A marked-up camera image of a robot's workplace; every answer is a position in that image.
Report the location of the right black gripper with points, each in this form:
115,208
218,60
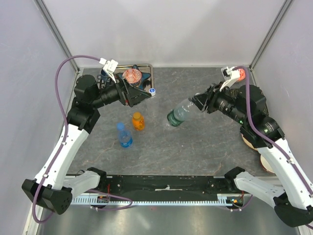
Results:
209,98

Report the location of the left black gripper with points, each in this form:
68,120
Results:
128,93

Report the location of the clear bottle green label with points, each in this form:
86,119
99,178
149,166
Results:
184,111

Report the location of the clear bottle blue cap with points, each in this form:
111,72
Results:
124,135

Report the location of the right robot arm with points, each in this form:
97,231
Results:
293,201

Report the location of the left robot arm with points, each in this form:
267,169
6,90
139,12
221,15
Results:
50,189

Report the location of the orange juice bottle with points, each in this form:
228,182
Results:
138,121

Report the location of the red patterned bowl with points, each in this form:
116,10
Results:
132,76

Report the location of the blue star-shaped dish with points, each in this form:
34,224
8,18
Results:
145,76

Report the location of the steel tray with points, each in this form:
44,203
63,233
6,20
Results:
149,83

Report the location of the dark blue mug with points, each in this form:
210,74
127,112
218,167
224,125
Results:
103,76

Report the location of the orange floral small bowl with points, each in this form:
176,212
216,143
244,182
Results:
242,74

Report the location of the beige bird plate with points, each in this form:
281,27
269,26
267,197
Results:
248,143

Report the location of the red white bowl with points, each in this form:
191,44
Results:
265,165

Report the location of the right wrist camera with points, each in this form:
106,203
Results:
230,75

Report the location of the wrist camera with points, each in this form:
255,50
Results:
230,75
108,66

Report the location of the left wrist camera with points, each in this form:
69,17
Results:
108,66

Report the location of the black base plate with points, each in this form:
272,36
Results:
166,188

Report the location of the white slotted cable duct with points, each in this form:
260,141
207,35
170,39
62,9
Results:
92,199

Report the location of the right aluminium frame post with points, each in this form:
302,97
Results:
270,33

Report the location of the aluminium frame post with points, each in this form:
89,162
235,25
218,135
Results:
53,27
270,33

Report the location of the left aluminium frame post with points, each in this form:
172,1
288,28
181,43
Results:
53,27

